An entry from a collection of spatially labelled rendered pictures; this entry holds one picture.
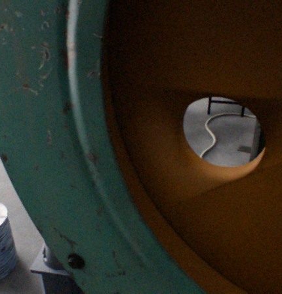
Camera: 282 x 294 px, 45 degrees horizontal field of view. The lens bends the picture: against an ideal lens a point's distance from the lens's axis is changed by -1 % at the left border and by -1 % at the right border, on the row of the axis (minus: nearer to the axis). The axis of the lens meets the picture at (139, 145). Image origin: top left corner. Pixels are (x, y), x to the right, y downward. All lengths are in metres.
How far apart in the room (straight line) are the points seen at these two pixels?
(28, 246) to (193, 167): 1.81
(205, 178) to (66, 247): 0.19
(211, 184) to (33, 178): 0.20
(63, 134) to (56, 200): 0.09
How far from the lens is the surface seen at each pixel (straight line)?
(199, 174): 0.38
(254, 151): 2.51
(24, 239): 2.19
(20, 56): 0.35
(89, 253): 0.42
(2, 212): 1.90
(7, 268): 1.99
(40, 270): 1.36
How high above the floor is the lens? 1.42
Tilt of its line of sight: 27 degrees down
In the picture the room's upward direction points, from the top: straight up
